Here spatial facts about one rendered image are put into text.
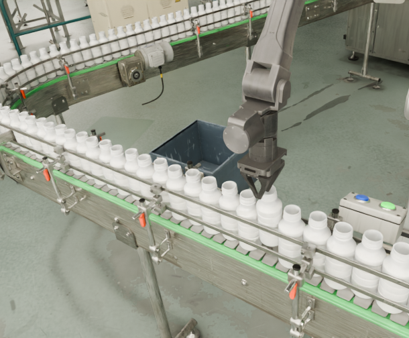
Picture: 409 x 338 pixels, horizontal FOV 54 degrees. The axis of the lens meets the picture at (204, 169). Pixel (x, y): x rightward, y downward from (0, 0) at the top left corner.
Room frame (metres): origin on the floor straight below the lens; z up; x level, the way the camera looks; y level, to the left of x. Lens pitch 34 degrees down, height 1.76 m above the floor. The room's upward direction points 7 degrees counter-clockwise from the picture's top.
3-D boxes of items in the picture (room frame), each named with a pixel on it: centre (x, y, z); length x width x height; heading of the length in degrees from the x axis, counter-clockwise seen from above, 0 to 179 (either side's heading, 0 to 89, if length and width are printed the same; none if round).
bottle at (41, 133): (1.33, 0.56, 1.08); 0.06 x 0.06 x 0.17
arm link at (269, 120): (0.70, -0.12, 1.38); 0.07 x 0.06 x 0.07; 138
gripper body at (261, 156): (0.71, -0.13, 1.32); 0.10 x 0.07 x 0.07; 139
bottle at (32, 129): (1.37, 0.61, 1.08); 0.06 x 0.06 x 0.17
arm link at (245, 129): (0.68, -0.11, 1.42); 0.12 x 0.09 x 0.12; 138
